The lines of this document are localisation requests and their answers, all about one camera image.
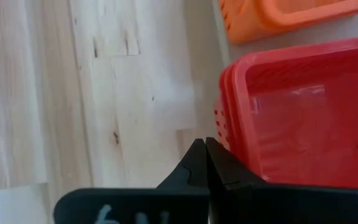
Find orange plastic slotted basket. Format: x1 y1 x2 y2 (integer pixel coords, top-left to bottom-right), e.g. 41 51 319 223
218 0 358 45

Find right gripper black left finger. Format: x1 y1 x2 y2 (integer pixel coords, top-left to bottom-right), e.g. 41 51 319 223
54 138 211 224

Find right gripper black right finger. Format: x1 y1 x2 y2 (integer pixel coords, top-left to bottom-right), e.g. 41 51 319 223
206 136 358 224

